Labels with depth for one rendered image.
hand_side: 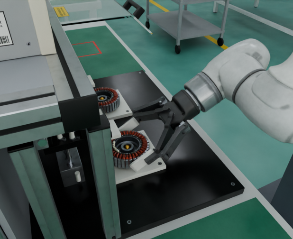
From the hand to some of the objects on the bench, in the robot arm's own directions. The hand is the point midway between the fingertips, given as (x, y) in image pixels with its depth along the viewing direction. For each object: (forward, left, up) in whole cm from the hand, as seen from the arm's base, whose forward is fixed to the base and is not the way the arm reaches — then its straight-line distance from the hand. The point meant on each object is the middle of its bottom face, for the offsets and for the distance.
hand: (128, 147), depth 70 cm
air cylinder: (+15, 0, -3) cm, 15 cm away
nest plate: (0, -24, -4) cm, 24 cm away
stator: (0, 0, -2) cm, 2 cm away
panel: (+25, -13, -4) cm, 29 cm away
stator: (0, -24, -3) cm, 24 cm away
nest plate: (0, 0, -3) cm, 3 cm away
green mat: (+21, -77, -8) cm, 80 cm away
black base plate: (+1, -12, -6) cm, 13 cm away
